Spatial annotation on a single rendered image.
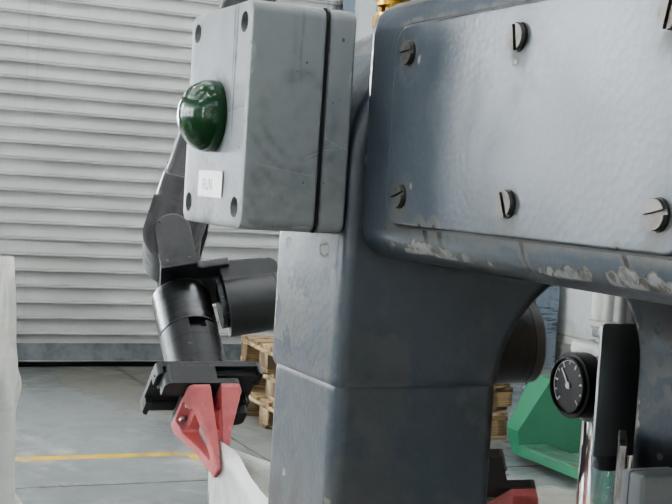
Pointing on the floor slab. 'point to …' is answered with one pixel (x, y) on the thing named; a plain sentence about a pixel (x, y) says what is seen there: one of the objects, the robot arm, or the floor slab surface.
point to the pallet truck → (544, 429)
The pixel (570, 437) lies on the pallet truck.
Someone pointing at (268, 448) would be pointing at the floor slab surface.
